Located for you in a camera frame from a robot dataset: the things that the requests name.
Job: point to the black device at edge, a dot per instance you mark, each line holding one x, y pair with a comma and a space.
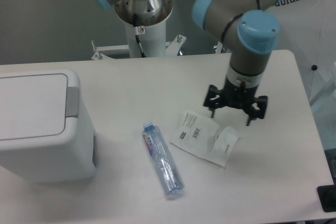
326, 195

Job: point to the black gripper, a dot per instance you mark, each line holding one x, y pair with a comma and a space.
238, 97

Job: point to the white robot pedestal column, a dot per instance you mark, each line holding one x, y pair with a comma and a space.
145, 19

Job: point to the clear plastic water bottle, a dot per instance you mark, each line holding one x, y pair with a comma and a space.
162, 160

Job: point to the white metal mounting frame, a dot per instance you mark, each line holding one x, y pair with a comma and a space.
140, 48

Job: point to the white plastic packaging bag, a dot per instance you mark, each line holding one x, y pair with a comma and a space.
204, 138

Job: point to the white push-lid trash can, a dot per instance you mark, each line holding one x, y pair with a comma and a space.
47, 134

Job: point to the white printed umbrella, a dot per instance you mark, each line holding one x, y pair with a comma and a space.
308, 31

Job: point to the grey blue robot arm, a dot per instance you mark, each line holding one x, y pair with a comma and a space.
243, 26

